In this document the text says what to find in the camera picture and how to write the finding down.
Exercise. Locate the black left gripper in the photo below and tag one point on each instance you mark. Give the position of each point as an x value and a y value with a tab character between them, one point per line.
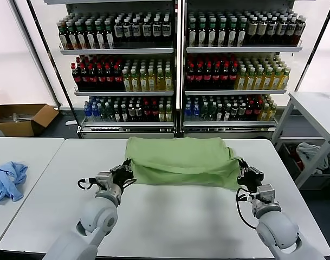
121	178

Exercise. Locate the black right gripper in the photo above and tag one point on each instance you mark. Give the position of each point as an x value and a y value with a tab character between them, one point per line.
252	177

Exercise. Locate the light green polo shirt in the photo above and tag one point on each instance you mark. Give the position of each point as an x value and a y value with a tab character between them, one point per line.
181	151

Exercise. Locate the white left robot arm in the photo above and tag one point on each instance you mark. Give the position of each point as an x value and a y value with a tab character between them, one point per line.
99	216

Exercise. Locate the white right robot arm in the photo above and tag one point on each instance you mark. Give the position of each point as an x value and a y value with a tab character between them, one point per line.
275	230

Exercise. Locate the white cap dark drink bottle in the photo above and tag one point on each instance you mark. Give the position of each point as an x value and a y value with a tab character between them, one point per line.
234	111
117	114
290	29
300	28
242	111
119	31
124	114
271	29
157	30
219	114
147	30
137	31
226	114
167	29
281	29
131	113
128	31
139	113

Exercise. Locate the red garment in crate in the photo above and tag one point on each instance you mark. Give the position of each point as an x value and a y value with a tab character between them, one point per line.
298	163

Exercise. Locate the red cap cola bottle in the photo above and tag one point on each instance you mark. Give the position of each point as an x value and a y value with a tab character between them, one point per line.
225	77
207	77
154	113
118	78
109	78
257	111
233	77
93	78
249	111
191	77
199	77
77	78
85	78
216	77
101	78
146	113

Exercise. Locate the yellow juice bottle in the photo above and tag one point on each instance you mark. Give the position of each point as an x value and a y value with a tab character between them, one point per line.
241	80
143	82
160	82
169	82
152	82
126	82
268	80
168	114
276	80
285	80
271	113
259	80
135	82
250	80
263	114
161	114

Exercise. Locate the green tinted water bottle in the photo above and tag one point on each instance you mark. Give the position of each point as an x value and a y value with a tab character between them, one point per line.
102	113
212	113
205	112
109	113

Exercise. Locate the blue water bottle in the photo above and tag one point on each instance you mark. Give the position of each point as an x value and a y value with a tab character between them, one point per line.
94	113
188	113
195	113
87	113

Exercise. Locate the grey white cloth pile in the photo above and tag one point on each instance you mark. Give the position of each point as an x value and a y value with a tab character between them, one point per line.
308	152

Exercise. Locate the white floor scrap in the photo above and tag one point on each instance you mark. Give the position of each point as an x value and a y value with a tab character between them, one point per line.
70	122

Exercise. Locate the dark plastic storage crate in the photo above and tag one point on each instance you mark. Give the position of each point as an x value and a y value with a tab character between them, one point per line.
322	179

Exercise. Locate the white side table with legs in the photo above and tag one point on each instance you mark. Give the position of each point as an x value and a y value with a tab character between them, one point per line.
316	113

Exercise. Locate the open cardboard box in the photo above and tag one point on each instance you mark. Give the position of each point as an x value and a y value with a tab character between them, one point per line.
42	118

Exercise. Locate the clear plastic packaging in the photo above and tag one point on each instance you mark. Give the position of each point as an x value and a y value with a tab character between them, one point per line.
24	116

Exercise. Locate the white metal beverage shelf rack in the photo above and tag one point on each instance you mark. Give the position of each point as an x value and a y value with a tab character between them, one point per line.
116	51
243	49

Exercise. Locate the crumpled light blue garment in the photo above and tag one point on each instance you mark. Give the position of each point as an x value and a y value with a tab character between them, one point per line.
7	183

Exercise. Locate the green cap dark tea bottle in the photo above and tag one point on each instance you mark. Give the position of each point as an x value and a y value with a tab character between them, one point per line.
222	34
232	34
91	37
202	34
100	37
241	34
72	37
212	34
192	34
63	37
81	37
109	37

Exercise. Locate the white cap beige label bottle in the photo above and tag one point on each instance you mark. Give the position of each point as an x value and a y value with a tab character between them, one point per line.
261	29
252	29

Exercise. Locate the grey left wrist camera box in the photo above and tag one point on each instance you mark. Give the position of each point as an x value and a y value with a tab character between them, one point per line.
103	178

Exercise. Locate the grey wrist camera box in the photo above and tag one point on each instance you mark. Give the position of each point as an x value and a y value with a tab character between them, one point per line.
267	192
103	178

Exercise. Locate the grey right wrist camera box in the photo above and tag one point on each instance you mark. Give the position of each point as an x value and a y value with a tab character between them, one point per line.
267	192

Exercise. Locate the black window frame post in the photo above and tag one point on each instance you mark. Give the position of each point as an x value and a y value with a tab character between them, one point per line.
50	53
36	53
313	52

